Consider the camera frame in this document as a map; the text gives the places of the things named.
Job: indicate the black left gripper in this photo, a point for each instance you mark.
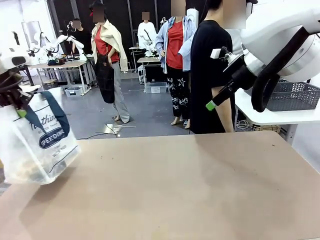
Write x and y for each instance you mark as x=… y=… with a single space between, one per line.
x=12 y=98

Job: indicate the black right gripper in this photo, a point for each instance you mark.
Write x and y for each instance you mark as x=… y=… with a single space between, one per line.
x=241 y=75

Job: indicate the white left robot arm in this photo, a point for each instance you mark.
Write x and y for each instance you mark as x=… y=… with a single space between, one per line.
x=10 y=60

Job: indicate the person's right forearm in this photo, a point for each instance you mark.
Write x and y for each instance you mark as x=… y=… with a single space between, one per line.
x=225 y=112

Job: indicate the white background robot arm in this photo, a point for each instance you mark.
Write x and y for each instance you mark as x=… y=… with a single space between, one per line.
x=42 y=47
x=67 y=40

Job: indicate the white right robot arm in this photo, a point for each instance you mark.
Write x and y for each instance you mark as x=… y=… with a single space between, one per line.
x=275 y=25

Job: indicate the person in black t-shirt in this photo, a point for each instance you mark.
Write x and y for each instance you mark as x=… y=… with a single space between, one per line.
x=205 y=75

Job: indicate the black stand with boom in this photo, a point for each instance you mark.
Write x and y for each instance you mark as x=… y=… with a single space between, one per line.
x=29 y=77

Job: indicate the dark storage crate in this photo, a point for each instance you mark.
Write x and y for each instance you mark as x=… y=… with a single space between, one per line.
x=50 y=84

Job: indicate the clear plastic storage bin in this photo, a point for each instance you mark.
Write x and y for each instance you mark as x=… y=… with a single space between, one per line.
x=73 y=91

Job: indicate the white side table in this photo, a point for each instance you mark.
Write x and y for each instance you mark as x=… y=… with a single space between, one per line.
x=275 y=117

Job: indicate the wood-top background table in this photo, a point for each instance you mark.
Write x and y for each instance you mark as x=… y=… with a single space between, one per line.
x=62 y=64

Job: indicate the clear storage bin white lid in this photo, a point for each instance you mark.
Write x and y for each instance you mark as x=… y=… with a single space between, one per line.
x=155 y=87

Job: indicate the mannequin with blue shirt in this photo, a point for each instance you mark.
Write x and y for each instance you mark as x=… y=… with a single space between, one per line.
x=173 y=50

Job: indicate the grey plastic basket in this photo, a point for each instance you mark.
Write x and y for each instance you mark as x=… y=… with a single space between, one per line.
x=295 y=97

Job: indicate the small school desk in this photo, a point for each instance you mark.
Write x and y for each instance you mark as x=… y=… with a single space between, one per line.
x=150 y=60

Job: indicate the grey board panel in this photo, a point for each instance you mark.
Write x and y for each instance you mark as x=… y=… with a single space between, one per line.
x=28 y=32

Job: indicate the person in black clothes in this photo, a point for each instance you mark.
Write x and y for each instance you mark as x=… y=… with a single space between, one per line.
x=81 y=37

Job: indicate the figure in white shirt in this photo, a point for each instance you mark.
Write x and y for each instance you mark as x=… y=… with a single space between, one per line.
x=146 y=32

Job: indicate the mannequin with cream jacket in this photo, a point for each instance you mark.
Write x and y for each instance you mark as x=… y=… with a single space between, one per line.
x=107 y=50

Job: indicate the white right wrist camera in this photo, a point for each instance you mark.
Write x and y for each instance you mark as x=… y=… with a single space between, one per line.
x=215 y=53

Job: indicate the metal floor base plate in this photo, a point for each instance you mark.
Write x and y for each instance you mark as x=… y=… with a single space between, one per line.
x=117 y=128

